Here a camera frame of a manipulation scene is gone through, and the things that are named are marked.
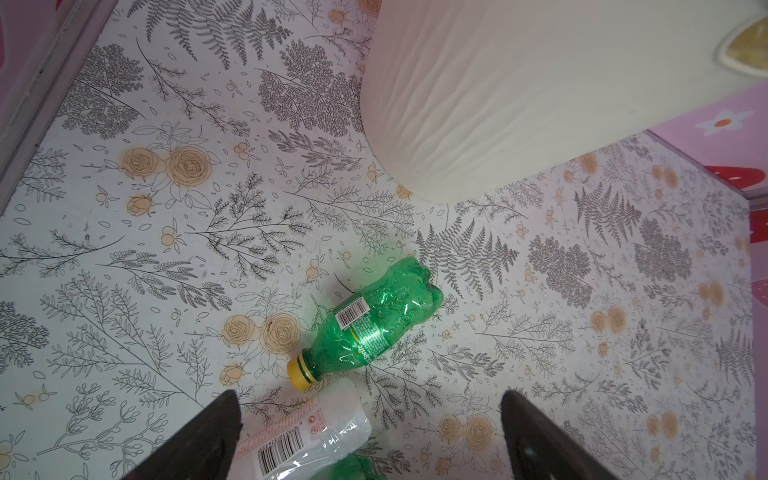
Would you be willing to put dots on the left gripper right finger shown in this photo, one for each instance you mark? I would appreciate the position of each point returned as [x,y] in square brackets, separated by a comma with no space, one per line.
[539,449]

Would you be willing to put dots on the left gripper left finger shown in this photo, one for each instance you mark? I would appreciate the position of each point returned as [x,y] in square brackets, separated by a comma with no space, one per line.
[203,448]

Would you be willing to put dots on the white plastic waste bin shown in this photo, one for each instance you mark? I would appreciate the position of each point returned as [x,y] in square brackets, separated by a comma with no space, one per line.
[462,97]

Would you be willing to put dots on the yellow bin liner bag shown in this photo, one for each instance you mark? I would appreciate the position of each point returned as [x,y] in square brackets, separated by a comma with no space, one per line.
[750,48]

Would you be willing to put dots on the clear bottle red label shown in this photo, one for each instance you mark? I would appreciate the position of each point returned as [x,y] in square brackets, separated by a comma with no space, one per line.
[327,428]

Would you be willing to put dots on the green bottle lower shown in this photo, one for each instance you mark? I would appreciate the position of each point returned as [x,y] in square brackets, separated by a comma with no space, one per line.
[355,467]

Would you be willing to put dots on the green bottle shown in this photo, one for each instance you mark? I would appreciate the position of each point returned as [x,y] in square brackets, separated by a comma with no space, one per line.
[355,467]
[368,323]

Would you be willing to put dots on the green bottle upper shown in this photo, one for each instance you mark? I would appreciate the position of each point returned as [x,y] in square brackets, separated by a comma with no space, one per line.
[368,323]

